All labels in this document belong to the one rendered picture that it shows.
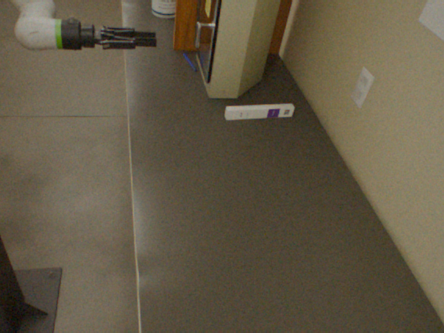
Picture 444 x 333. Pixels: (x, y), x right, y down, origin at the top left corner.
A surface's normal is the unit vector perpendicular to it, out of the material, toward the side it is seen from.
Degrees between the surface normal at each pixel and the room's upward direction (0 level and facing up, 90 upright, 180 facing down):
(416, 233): 90
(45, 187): 0
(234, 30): 90
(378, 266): 0
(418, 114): 90
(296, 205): 0
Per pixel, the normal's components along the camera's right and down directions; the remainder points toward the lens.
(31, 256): 0.15, -0.73
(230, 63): 0.20, 0.69
